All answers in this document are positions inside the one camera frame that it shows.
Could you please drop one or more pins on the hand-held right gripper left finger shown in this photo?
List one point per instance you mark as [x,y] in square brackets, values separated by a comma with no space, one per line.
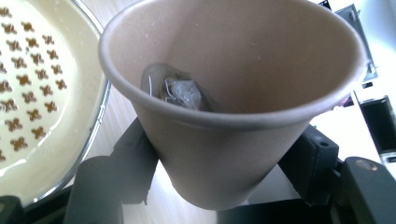
[137,161]

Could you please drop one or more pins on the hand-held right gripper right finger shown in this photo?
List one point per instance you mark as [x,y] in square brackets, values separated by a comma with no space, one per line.
[311,161]

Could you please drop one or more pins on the wet tea bag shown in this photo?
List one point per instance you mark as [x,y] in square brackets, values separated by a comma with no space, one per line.
[180,91]

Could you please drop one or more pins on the brown paper cup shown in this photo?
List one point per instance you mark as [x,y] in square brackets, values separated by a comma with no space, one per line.
[236,93]

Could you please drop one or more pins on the black stand base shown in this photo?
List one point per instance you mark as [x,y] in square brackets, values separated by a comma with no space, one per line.
[379,124]

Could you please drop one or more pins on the beige bucket with perforated strainer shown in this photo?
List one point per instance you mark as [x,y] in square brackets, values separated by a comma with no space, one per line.
[40,93]

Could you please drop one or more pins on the grey metal stand part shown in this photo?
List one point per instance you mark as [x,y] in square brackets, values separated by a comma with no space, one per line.
[358,40]

